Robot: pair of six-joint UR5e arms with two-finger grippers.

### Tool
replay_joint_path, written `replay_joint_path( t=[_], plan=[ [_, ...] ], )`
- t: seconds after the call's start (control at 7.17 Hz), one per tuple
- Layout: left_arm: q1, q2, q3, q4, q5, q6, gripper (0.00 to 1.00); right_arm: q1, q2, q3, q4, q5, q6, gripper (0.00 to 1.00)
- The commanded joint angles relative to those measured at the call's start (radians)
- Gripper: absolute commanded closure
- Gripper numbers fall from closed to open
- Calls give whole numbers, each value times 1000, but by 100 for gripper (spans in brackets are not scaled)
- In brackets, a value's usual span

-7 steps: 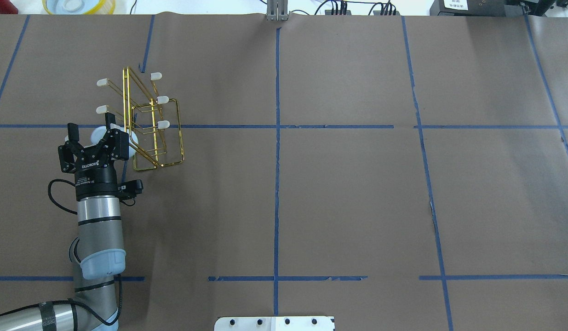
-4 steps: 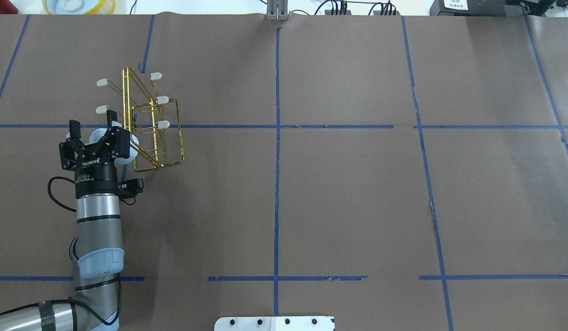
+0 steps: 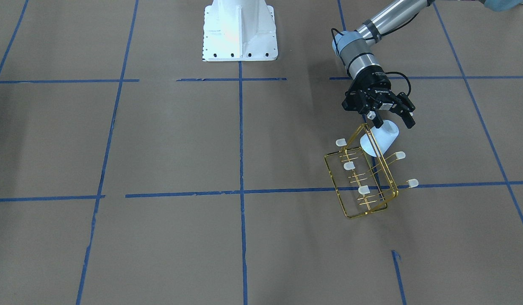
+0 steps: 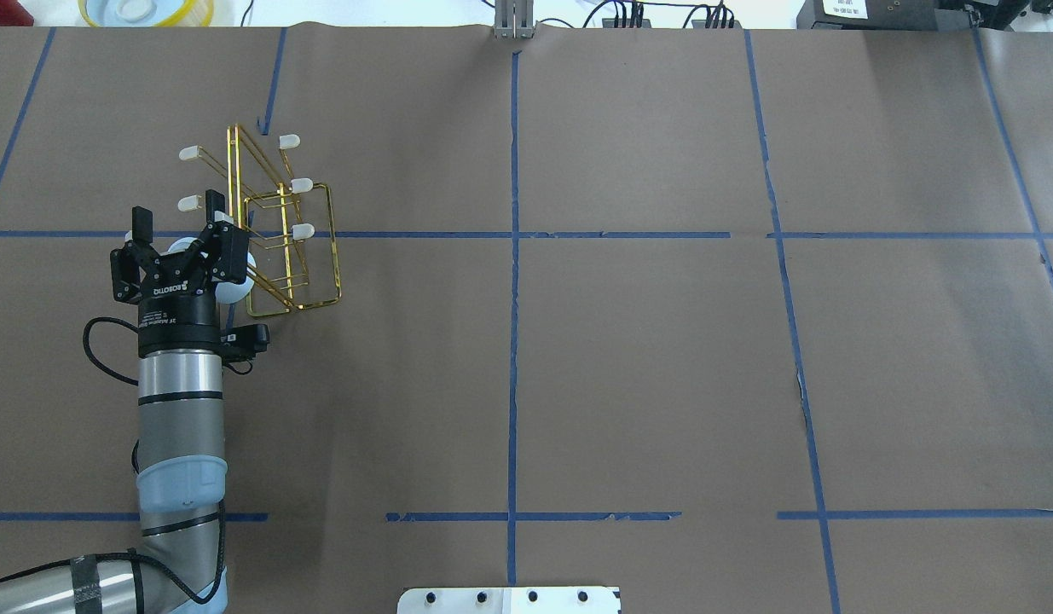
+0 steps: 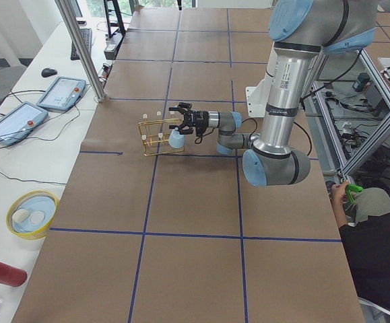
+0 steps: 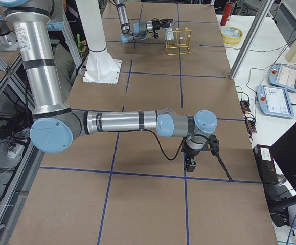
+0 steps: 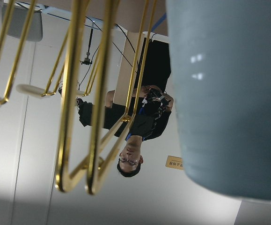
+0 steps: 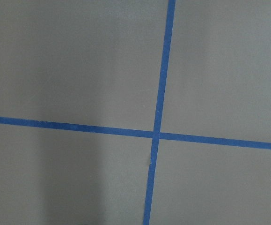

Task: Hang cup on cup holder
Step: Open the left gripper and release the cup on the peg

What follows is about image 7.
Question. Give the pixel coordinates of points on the person in black shirt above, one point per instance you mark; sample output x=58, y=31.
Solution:
x=153, y=109

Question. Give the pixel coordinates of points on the gold wire cup holder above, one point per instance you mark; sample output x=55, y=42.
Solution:
x=97, y=169

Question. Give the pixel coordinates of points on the light blue plastic cup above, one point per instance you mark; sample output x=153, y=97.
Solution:
x=221, y=66

